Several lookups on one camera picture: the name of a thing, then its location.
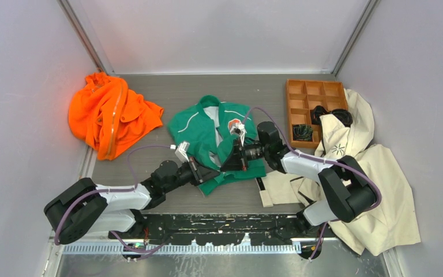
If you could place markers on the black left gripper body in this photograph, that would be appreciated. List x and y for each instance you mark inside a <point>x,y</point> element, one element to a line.
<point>194,173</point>

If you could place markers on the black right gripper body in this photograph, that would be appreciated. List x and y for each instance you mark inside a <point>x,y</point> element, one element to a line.
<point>240,147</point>

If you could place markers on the green varsity jacket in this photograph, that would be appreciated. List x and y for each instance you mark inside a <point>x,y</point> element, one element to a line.
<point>206,127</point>

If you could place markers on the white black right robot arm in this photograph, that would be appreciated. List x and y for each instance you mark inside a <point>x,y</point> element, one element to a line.
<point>347,189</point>

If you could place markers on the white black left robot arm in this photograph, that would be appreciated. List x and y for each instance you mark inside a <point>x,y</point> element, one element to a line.
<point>87,207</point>

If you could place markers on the orange jacket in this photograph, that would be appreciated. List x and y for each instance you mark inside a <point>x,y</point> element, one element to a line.
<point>110,117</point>

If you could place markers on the dark patterned rolled cloth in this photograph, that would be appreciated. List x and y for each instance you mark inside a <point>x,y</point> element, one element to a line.
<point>302,132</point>

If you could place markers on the orange compartment tray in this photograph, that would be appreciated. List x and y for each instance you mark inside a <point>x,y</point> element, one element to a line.
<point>302,97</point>

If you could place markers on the black coiled item in tray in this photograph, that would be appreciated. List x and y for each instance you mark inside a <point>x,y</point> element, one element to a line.
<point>344,116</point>

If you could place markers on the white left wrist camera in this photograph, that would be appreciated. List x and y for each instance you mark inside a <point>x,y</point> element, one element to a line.
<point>181,151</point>

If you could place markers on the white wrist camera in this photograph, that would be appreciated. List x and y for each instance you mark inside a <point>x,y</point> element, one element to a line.
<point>181,151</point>
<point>238,128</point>

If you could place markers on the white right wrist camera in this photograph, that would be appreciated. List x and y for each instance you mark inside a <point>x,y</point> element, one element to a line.
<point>238,128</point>

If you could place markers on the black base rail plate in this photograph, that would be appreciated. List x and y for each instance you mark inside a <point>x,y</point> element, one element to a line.
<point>219,229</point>

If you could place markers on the aluminium slotted rail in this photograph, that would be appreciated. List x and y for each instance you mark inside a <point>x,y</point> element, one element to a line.
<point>243,248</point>

